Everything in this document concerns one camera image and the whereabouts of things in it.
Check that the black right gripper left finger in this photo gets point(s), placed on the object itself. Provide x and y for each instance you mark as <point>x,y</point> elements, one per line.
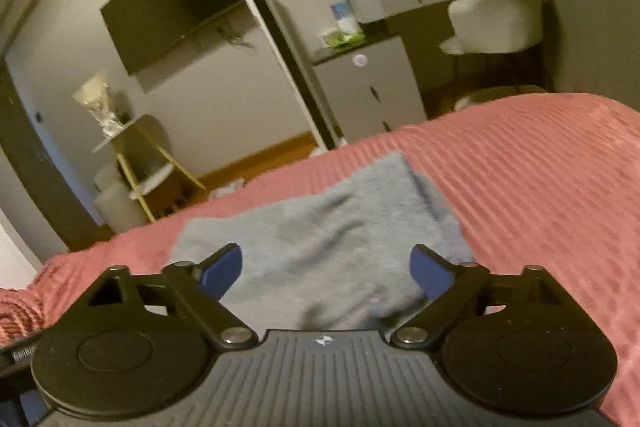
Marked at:
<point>198,288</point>

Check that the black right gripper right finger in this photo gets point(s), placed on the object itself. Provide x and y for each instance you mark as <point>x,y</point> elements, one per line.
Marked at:
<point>452,292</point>

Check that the grey pants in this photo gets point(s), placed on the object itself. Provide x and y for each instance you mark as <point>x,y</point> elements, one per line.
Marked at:
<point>335,260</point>

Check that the gold legged side table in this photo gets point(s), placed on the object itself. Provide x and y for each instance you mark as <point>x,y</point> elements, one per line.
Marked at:
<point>144,182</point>

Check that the pink ribbed bedspread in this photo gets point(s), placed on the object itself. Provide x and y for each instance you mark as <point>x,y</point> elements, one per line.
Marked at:
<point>539,179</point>

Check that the white flower bouquet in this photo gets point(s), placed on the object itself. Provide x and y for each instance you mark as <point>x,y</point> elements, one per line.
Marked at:
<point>108,108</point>

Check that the grey drawer cabinet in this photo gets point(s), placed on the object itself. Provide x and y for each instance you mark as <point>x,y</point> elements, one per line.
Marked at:
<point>370,87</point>

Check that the white upholstered chair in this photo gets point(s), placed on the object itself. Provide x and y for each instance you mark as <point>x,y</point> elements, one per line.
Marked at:
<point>493,26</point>

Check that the blue white box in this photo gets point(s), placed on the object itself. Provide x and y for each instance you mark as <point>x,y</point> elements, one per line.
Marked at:
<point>345,18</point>

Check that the tall leaning mirror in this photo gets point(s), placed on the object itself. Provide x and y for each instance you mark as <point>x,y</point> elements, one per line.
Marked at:
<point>293,59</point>

